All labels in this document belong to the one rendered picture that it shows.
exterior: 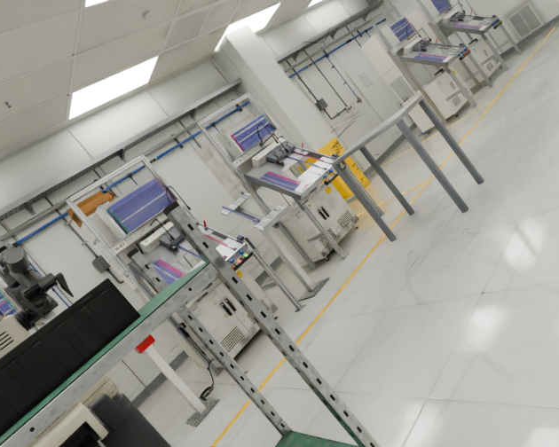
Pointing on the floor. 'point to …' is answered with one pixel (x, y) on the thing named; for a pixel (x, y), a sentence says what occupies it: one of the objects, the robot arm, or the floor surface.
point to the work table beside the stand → (416, 152)
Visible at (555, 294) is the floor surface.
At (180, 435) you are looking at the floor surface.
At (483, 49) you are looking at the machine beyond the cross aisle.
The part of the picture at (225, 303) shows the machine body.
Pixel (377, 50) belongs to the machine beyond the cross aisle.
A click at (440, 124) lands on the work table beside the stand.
